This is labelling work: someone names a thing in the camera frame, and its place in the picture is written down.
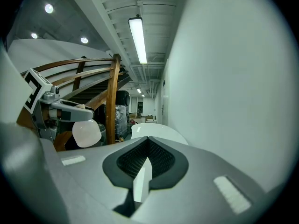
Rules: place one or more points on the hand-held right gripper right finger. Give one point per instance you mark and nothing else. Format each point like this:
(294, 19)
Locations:
(198, 171)

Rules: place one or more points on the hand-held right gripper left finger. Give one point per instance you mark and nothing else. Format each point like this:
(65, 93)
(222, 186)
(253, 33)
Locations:
(93, 171)

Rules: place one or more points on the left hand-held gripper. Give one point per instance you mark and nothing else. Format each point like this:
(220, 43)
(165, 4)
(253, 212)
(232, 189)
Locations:
(35, 87)

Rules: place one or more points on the small tan round object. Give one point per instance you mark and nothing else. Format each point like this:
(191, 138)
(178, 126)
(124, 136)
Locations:
(86, 132)

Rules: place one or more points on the white kidney-shaped table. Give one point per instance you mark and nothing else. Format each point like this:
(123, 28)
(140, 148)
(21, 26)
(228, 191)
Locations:
(158, 130)

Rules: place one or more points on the wooden stair railing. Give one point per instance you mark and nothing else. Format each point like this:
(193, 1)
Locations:
(111, 97)

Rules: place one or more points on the plastic-wrapped pallet load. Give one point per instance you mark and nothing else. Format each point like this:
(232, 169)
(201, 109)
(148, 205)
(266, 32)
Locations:
(120, 120)

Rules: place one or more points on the black speaker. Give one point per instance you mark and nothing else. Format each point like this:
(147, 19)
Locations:
(123, 98)

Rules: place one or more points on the white door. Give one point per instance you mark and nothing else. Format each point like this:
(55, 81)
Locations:
(164, 111)

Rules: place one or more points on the round ceiling spotlight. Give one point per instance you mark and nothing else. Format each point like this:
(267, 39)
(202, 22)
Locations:
(84, 40)
(49, 8)
(34, 35)

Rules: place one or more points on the long ceiling light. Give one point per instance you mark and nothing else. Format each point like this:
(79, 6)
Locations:
(137, 41)

